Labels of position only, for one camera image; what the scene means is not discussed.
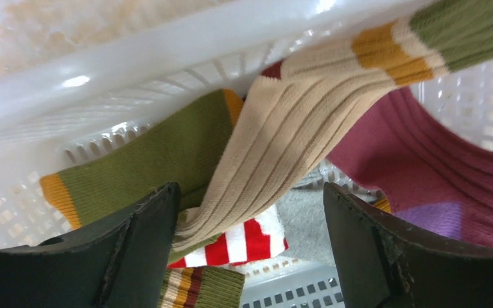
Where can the cream ribbed olive sock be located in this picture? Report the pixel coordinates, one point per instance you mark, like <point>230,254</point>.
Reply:
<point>297,110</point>

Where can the olive green striped sock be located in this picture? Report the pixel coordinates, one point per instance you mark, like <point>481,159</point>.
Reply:
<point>158,180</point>

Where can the white perforated plastic basket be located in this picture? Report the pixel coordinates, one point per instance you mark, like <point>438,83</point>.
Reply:
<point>82,106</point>

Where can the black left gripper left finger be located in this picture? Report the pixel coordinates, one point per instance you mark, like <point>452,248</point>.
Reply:
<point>85,259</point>

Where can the red white striped sock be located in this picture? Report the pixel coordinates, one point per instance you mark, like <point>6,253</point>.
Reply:
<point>259,238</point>

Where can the grey striped sock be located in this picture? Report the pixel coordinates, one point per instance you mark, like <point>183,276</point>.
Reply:
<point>301,211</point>

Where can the maroon purple sock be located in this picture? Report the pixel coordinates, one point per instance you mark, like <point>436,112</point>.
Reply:
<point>431,177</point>

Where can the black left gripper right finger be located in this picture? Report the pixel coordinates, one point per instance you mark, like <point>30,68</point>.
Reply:
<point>384,261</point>

